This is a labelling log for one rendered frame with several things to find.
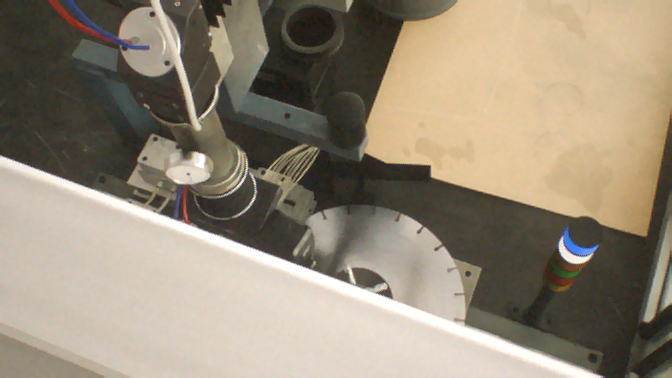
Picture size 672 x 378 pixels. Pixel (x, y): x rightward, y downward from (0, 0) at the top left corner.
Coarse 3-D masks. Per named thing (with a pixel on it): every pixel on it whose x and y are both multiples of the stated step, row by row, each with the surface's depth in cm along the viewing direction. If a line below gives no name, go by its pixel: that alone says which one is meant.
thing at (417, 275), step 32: (320, 224) 127; (352, 224) 126; (384, 224) 126; (416, 224) 126; (320, 256) 124; (352, 256) 124; (384, 256) 124; (416, 256) 123; (448, 256) 123; (416, 288) 121; (448, 288) 121; (448, 320) 119
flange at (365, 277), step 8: (344, 272) 122; (360, 272) 122; (368, 272) 122; (376, 272) 122; (344, 280) 121; (360, 280) 121; (368, 280) 121; (376, 280) 121; (384, 280) 121; (384, 296) 120
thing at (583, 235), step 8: (584, 216) 102; (576, 224) 102; (584, 224) 102; (592, 224) 102; (600, 224) 102; (568, 232) 102; (576, 232) 102; (584, 232) 102; (592, 232) 101; (600, 232) 101; (568, 240) 102; (576, 240) 101; (584, 240) 101; (592, 240) 101; (600, 240) 101; (568, 248) 104; (576, 248) 102; (584, 248) 101; (592, 248) 101
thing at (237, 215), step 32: (192, 128) 78; (192, 160) 78; (224, 160) 87; (128, 192) 153; (192, 192) 98; (256, 192) 97; (224, 224) 96; (256, 224) 96; (480, 320) 138; (544, 352) 135; (576, 352) 135
